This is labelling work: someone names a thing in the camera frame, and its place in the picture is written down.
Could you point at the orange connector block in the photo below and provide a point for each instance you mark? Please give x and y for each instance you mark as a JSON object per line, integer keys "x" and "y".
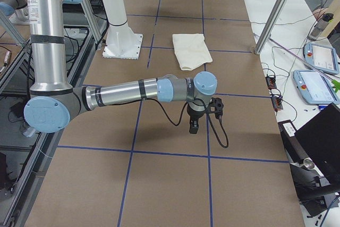
{"x": 277, "y": 102}
{"x": 271, "y": 82}

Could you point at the silver reacher grabber tool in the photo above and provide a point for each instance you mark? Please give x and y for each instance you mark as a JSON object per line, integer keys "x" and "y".
{"x": 333, "y": 81}

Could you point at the cream long-sleeve printed shirt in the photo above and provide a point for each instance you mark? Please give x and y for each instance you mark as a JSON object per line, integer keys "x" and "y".
{"x": 191, "y": 51}

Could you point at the black monitor with stand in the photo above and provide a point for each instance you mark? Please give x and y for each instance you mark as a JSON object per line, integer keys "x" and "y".
{"x": 314, "y": 151}

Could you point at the far blue teach pendant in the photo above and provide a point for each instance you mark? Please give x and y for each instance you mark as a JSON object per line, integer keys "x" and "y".
{"x": 321, "y": 57}

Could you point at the near orange connector block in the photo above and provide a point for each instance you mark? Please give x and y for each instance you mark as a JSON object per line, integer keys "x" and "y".
{"x": 277, "y": 102}

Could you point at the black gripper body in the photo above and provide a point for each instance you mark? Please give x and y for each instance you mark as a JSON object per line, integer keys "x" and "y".
{"x": 195, "y": 117}

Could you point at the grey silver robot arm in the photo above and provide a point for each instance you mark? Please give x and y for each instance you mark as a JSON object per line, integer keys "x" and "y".
{"x": 55, "y": 101}

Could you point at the blue teach pendant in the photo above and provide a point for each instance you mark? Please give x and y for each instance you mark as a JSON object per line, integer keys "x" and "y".
{"x": 314, "y": 88}
{"x": 321, "y": 57}

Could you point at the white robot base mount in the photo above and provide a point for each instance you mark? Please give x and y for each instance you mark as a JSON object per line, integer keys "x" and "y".
{"x": 121, "y": 41}

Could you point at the near blue teach pendant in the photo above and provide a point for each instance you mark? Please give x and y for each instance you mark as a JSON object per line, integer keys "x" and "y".
{"x": 314, "y": 88}

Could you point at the far orange connector block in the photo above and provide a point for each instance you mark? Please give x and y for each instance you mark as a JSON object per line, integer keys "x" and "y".
{"x": 271, "y": 82}

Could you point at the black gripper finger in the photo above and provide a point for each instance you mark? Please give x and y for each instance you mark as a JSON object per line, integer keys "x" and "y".
{"x": 194, "y": 127}

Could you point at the grey water bottle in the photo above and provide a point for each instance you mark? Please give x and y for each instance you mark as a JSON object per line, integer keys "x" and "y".
{"x": 320, "y": 26}

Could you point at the aluminium frame post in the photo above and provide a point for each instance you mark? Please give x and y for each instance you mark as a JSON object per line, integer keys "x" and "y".
{"x": 274, "y": 15}

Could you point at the aluminium truss frame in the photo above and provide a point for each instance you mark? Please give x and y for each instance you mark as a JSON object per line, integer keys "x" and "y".
{"x": 24, "y": 150}

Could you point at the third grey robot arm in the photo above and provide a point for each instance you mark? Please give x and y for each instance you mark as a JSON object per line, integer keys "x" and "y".
{"x": 18, "y": 8}

